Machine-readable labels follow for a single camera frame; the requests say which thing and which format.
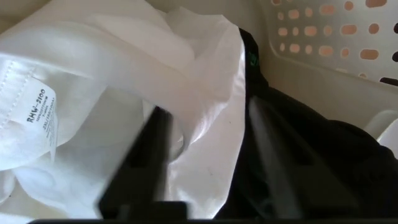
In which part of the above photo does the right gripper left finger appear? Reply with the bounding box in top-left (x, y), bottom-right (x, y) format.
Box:
top-left (98, 105), bottom-right (188, 220)

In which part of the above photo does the white laundry basket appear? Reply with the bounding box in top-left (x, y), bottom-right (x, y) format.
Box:
top-left (0, 0), bottom-right (398, 150)

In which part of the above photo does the white printed t-shirt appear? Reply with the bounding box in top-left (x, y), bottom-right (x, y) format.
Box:
top-left (0, 0), bottom-right (247, 224)

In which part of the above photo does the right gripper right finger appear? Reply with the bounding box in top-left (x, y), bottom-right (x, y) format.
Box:
top-left (245, 95), bottom-right (361, 220)

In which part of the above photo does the black garment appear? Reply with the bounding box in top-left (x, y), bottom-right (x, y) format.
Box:
top-left (214, 27), bottom-right (398, 220)

